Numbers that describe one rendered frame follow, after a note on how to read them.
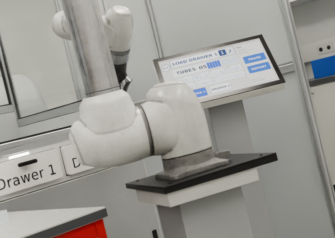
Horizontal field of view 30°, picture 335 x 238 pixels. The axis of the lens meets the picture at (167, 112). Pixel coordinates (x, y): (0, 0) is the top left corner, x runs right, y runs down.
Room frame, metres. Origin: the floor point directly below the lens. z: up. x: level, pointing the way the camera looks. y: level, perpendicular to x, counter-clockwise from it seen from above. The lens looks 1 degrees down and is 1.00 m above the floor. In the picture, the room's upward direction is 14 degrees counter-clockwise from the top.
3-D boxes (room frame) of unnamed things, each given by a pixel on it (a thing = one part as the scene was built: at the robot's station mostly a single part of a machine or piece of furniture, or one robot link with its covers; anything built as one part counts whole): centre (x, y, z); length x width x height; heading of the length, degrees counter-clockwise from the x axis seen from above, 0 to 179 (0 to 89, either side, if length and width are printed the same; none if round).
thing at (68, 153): (2.42, 0.31, 0.87); 0.29 x 0.02 x 0.11; 132
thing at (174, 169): (1.86, -0.05, 0.81); 0.22 x 0.18 x 0.06; 109
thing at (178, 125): (1.85, -0.01, 0.95); 0.18 x 0.16 x 0.22; 101
